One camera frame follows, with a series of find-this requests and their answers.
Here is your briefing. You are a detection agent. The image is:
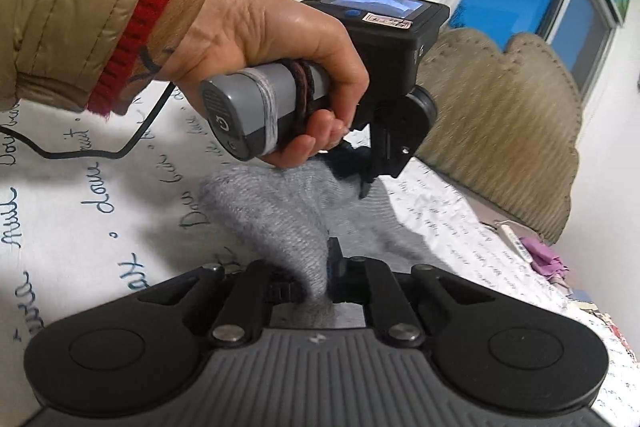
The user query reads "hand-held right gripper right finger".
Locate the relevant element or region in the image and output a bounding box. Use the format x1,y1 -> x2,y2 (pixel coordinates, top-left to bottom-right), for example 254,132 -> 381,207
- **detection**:
326,236 -> 485,348

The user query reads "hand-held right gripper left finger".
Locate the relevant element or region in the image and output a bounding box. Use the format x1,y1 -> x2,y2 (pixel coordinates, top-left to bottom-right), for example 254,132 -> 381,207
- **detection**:
131,259 -> 307,349

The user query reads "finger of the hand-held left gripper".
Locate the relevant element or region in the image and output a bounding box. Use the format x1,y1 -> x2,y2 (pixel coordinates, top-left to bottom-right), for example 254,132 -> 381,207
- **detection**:
358,129 -> 417,201

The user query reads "dark navy knit sock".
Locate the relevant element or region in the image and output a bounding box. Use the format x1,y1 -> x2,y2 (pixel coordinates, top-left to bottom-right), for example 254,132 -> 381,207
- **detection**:
320,139 -> 374,182

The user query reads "grey knit garment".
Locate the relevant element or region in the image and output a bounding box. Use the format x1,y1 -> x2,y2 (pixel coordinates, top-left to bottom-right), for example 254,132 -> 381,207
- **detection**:
199,158 -> 453,329

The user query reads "person's left hand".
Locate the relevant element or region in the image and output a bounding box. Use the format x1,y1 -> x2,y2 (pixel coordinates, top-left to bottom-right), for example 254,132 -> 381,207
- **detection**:
169,0 -> 372,169

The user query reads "dark braided band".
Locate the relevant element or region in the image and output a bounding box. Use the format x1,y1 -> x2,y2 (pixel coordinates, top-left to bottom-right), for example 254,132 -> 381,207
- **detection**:
281,59 -> 319,148

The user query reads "beige tufted headboard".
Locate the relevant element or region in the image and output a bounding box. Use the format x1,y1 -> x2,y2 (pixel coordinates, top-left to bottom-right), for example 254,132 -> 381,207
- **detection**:
415,27 -> 584,246

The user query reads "white remote control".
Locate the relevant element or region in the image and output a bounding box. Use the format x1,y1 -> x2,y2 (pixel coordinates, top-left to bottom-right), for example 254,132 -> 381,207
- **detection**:
492,219 -> 534,266

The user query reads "pink cloth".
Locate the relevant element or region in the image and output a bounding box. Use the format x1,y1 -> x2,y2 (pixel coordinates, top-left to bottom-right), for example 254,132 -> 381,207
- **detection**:
520,237 -> 571,281

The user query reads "white script-printed bed sheet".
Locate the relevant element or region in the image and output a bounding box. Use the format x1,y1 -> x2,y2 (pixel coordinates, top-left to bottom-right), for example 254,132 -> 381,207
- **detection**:
0,79 -> 640,427

